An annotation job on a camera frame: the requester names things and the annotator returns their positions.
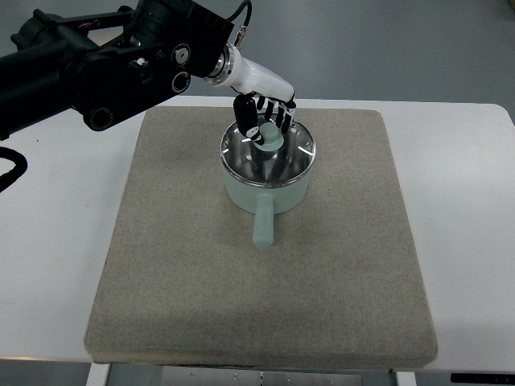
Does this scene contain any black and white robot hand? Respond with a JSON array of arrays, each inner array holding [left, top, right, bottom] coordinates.
[[222, 45, 296, 147]]

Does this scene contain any glass lid with green knob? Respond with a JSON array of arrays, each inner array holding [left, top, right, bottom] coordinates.
[[220, 113, 316, 188]]

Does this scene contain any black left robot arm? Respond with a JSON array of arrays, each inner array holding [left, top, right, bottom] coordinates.
[[1, 1, 234, 139]]

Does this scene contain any mint green saucepan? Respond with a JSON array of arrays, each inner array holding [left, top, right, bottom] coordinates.
[[223, 163, 314, 248]]

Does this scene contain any grey felt mat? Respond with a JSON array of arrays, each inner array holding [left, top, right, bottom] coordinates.
[[84, 107, 438, 370]]

